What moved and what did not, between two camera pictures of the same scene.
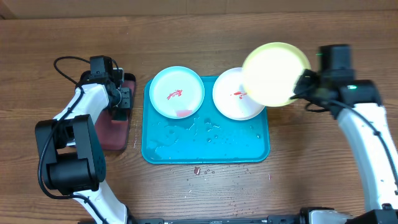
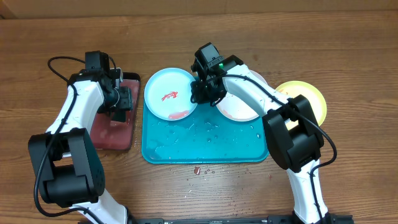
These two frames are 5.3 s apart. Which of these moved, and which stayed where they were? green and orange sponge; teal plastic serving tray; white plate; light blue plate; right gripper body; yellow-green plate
Moved: light blue plate; yellow-green plate; right gripper body
Stayed: teal plastic serving tray; green and orange sponge; white plate
